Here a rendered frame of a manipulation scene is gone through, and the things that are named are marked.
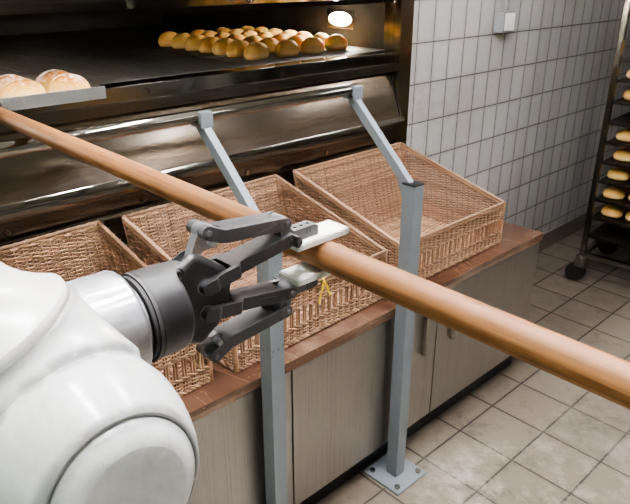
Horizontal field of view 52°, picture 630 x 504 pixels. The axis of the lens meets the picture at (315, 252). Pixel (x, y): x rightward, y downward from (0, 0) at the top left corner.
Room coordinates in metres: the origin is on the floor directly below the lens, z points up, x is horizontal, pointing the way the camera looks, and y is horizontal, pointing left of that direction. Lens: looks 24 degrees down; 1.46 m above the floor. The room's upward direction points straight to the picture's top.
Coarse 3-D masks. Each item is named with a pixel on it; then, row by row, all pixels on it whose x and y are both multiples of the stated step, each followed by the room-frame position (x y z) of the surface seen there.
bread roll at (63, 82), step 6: (54, 78) 1.48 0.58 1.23; (60, 78) 1.47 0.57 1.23; (66, 78) 1.48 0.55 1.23; (72, 78) 1.49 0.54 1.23; (78, 78) 1.50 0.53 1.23; (54, 84) 1.46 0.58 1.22; (60, 84) 1.46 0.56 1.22; (66, 84) 1.47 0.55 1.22; (72, 84) 1.48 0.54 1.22; (78, 84) 1.49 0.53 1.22; (84, 84) 1.50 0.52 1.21; (48, 90) 1.46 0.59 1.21; (54, 90) 1.46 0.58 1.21; (60, 90) 1.46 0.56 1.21
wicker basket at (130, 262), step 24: (24, 240) 1.44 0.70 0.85; (48, 240) 1.47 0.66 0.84; (72, 240) 1.51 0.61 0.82; (96, 240) 1.55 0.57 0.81; (48, 264) 1.46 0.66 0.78; (72, 264) 1.49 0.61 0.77; (96, 264) 1.53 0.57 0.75; (120, 264) 1.50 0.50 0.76; (144, 264) 1.42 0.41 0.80; (168, 360) 1.17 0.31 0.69; (192, 360) 1.29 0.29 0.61; (192, 384) 1.21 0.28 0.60
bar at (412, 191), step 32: (288, 96) 1.58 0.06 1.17; (320, 96) 1.64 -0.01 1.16; (352, 96) 1.72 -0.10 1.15; (96, 128) 1.24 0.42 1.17; (128, 128) 1.28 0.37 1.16; (160, 128) 1.33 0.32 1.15; (224, 160) 1.35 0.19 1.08; (416, 192) 1.56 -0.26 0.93; (416, 224) 1.57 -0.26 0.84; (416, 256) 1.58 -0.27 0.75; (384, 480) 1.54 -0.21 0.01; (416, 480) 1.55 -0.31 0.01
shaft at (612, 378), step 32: (32, 128) 1.09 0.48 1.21; (96, 160) 0.91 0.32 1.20; (128, 160) 0.87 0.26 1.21; (160, 192) 0.79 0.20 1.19; (192, 192) 0.74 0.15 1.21; (320, 256) 0.57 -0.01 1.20; (352, 256) 0.55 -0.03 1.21; (384, 288) 0.51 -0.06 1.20; (416, 288) 0.49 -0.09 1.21; (448, 320) 0.46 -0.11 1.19; (480, 320) 0.44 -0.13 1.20; (512, 320) 0.43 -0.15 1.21; (512, 352) 0.42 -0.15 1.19; (544, 352) 0.40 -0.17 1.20; (576, 352) 0.39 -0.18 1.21; (576, 384) 0.38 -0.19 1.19; (608, 384) 0.36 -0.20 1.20
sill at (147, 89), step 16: (272, 64) 2.08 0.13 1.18; (288, 64) 2.08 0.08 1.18; (304, 64) 2.11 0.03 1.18; (320, 64) 2.16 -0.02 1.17; (336, 64) 2.21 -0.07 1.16; (352, 64) 2.27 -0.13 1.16; (368, 64) 2.32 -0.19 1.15; (144, 80) 1.77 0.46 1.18; (160, 80) 1.77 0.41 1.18; (176, 80) 1.79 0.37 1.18; (192, 80) 1.83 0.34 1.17; (208, 80) 1.86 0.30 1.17; (224, 80) 1.90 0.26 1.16; (240, 80) 1.94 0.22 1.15; (256, 80) 1.98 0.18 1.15; (112, 96) 1.66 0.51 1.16; (128, 96) 1.69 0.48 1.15; (144, 96) 1.72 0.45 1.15; (16, 112) 1.50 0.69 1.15; (32, 112) 1.52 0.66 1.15
